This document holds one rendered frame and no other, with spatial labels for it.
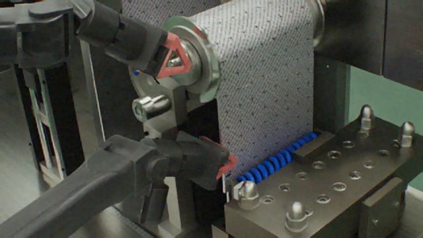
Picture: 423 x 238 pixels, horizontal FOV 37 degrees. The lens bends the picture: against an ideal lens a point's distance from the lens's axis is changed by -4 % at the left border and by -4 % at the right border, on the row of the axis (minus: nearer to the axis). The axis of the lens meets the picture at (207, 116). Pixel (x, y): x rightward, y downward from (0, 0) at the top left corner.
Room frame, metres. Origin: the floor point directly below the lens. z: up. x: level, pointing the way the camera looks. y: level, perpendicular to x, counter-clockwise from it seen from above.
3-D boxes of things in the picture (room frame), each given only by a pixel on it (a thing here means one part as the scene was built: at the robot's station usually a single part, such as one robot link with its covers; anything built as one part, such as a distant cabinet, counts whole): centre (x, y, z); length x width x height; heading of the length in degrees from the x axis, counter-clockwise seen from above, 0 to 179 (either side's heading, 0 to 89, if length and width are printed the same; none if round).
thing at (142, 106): (0.93, 0.10, 1.18); 0.04 x 0.02 x 0.04; 40
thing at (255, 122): (0.98, -0.11, 1.11); 0.23 x 0.01 x 0.18; 130
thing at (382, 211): (0.85, -0.29, 0.96); 0.10 x 0.03 x 0.11; 130
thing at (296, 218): (0.78, -0.13, 1.05); 0.04 x 0.04 x 0.04
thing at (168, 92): (0.95, 0.07, 1.05); 0.06 x 0.05 x 0.31; 130
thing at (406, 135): (0.98, -0.37, 1.05); 0.04 x 0.04 x 0.04
